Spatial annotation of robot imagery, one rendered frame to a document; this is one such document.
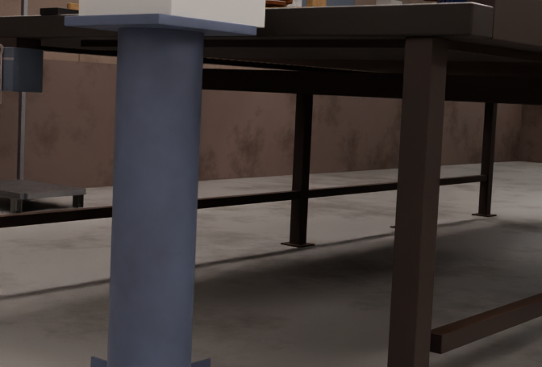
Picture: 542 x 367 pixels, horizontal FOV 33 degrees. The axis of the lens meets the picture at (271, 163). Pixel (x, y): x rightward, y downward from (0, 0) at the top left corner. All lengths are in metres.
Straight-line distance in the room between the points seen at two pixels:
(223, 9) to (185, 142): 0.27
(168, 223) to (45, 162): 4.78
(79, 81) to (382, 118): 3.95
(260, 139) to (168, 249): 6.33
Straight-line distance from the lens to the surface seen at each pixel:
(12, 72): 2.60
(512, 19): 1.85
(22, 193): 5.38
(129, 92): 1.80
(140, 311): 1.84
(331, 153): 8.98
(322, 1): 2.16
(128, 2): 1.81
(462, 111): 11.15
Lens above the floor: 0.74
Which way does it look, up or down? 4 degrees down
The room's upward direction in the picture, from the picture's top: 3 degrees clockwise
